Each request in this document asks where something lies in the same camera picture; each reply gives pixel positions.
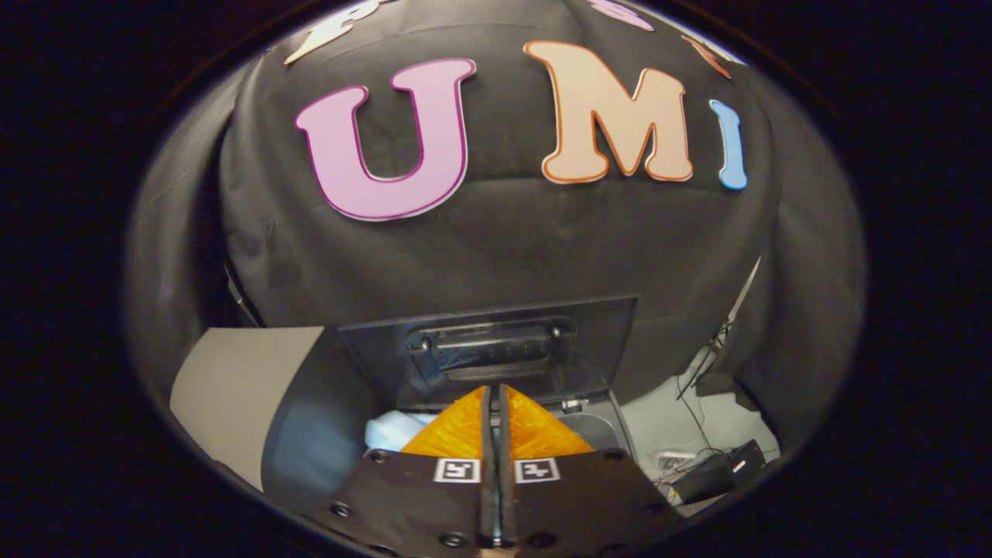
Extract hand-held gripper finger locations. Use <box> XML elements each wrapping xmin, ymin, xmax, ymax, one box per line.
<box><xmin>498</xmin><ymin>384</ymin><xmax>688</xmax><ymax>556</ymax></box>
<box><xmin>308</xmin><ymin>384</ymin><xmax>498</xmax><ymax>556</ymax></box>

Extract light blue garment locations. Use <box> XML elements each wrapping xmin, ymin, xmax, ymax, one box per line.
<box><xmin>363</xmin><ymin>410</ymin><xmax>439</xmax><ymax>455</ymax></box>

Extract black box with white label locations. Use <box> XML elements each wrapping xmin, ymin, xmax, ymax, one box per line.
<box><xmin>670</xmin><ymin>439</ymin><xmax>767</xmax><ymax>505</ymax></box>

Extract black backdrop cloth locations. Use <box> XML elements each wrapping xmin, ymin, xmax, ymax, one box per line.
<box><xmin>126</xmin><ymin>0</ymin><xmax>866</xmax><ymax>436</ymax></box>

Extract beige cabinet with dark side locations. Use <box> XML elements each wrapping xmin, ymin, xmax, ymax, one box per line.
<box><xmin>168</xmin><ymin>325</ymin><xmax>382</xmax><ymax>514</ymax></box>

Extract black floor cables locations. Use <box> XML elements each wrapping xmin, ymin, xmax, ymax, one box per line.
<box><xmin>653</xmin><ymin>341</ymin><xmax>746</xmax><ymax>498</ymax></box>

